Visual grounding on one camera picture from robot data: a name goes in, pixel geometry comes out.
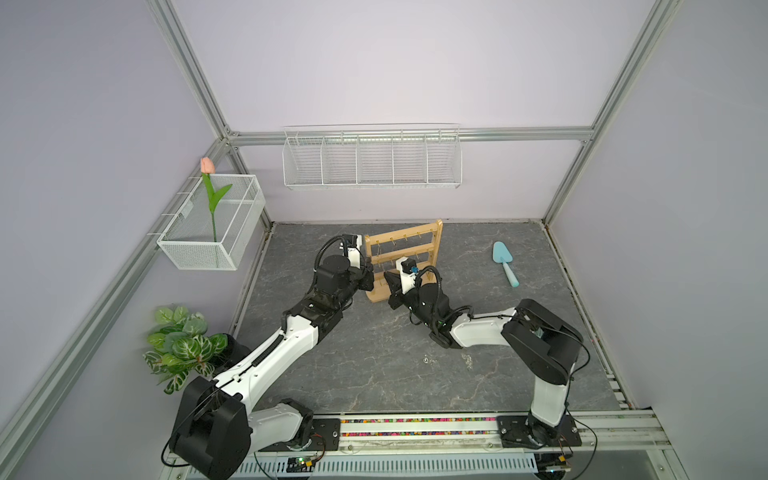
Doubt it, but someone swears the wooden jewelry display stand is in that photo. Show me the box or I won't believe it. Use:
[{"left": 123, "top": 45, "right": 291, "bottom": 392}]
[{"left": 363, "top": 218, "right": 445, "bottom": 304}]

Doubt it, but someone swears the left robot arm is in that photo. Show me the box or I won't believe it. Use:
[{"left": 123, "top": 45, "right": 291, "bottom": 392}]
[{"left": 168, "top": 255, "right": 374, "bottom": 479}]

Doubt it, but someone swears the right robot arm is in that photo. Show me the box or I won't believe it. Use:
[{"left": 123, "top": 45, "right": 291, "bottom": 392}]
[{"left": 384, "top": 272, "right": 586, "bottom": 429}]

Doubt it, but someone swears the teal garden trowel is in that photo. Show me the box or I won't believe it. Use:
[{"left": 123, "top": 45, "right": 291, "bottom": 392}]
[{"left": 492, "top": 241, "right": 520, "bottom": 288}]

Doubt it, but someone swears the black ceramic vase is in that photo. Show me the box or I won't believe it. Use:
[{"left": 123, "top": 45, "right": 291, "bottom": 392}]
[{"left": 213, "top": 334, "right": 252, "bottom": 375}]

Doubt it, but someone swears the green leafy artificial plant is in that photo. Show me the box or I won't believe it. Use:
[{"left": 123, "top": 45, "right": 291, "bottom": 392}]
[{"left": 143, "top": 306, "right": 234, "bottom": 395}]

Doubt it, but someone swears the pink artificial tulip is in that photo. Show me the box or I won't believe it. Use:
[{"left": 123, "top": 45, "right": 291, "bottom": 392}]
[{"left": 200, "top": 157, "right": 232, "bottom": 242}]

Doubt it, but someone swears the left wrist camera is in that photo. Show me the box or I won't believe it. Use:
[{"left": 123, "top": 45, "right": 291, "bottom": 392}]
[{"left": 342, "top": 234, "right": 365, "bottom": 269}]

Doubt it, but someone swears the white wire wall shelf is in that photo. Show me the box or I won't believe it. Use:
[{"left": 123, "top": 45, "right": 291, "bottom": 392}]
[{"left": 282, "top": 123, "right": 463, "bottom": 189}]

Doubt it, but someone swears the white mesh wall basket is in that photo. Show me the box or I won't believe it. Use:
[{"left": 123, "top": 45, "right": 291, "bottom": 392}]
[{"left": 156, "top": 174, "right": 265, "bottom": 271}]

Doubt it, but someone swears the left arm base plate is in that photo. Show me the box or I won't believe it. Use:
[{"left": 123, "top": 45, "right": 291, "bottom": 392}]
[{"left": 260, "top": 417, "right": 341, "bottom": 453}]

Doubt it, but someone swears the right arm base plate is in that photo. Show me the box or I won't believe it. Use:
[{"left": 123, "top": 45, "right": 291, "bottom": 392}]
[{"left": 497, "top": 414, "right": 582, "bottom": 450}]

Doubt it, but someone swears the white slotted cable duct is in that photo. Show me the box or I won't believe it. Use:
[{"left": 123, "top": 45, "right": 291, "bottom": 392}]
[{"left": 233, "top": 453, "right": 539, "bottom": 479}]

